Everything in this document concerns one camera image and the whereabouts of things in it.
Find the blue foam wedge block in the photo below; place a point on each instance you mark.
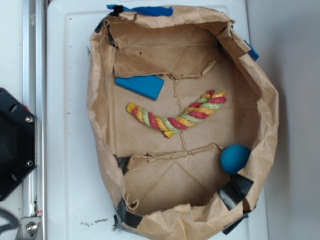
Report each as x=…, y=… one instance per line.
x=146, y=86

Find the white plastic tray board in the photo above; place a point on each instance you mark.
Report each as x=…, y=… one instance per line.
x=78, y=204

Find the blue felt ball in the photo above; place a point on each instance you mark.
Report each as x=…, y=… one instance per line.
x=234, y=158

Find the brown paper bag tray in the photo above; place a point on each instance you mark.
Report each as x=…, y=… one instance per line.
x=183, y=194

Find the metal corner bracket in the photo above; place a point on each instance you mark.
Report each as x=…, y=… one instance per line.
x=28, y=228

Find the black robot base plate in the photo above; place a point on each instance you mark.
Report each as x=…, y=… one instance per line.
x=17, y=143

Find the aluminium extrusion rail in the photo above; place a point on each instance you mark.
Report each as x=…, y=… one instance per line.
x=34, y=56

